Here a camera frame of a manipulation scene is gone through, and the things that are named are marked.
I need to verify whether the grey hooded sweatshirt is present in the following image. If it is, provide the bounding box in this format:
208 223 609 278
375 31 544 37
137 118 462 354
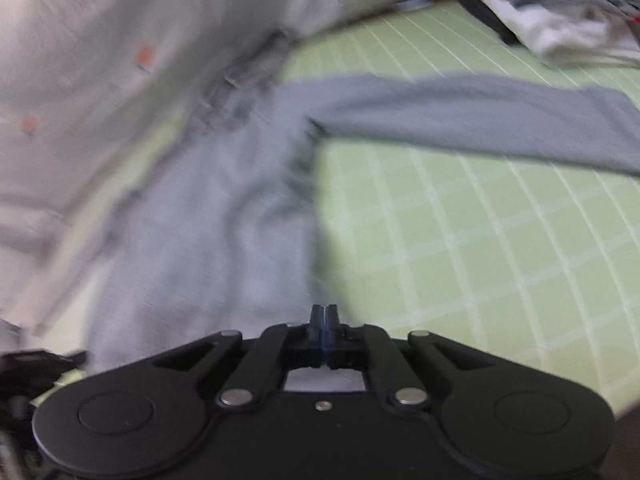
87 30 639 373

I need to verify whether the pile of clothes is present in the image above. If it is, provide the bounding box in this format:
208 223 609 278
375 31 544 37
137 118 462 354
471 0 639 66

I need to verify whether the green grid cutting mat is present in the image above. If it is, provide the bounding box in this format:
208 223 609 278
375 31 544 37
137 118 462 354
29 0 640 416

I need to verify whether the white carrot print storage bag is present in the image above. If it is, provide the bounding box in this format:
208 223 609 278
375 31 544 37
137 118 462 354
1 0 400 329

